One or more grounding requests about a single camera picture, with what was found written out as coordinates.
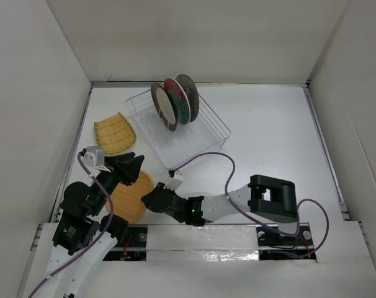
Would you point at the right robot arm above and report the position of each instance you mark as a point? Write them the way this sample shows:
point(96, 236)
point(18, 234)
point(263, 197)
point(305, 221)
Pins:
point(268, 202)

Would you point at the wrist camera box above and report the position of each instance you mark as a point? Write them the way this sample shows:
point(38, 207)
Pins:
point(93, 157)
point(175, 182)

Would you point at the orange bamboo tray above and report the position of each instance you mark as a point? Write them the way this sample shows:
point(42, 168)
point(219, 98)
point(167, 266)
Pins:
point(127, 199)

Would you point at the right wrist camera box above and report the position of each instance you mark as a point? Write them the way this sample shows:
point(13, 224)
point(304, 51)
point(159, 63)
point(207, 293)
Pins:
point(175, 182)

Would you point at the brown-rimmed cream plate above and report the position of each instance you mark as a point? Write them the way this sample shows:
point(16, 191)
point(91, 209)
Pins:
point(165, 106)

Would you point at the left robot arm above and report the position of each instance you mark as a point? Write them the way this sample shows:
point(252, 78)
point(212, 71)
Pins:
point(80, 243)

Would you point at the white wire dish rack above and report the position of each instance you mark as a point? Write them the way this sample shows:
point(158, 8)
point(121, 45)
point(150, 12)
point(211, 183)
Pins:
point(206, 133)

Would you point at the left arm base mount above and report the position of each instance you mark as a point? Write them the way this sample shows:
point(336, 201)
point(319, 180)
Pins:
point(133, 248)

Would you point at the teal and red floral plate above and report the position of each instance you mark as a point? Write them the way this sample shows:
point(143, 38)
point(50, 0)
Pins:
point(180, 99)

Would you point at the grey reindeer plate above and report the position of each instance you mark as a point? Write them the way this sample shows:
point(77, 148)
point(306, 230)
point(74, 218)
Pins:
point(191, 91)

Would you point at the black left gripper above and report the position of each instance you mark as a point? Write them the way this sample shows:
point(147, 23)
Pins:
point(125, 166)

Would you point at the green-rimmed bamboo tray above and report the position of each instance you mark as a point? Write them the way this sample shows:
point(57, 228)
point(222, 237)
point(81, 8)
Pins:
point(114, 134)

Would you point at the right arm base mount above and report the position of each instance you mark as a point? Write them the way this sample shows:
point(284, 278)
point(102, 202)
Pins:
point(273, 246)

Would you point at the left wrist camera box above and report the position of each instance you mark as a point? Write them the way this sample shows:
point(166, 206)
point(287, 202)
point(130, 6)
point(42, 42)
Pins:
point(93, 157)

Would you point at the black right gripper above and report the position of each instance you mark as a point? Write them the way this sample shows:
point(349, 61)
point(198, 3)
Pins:
point(150, 197)

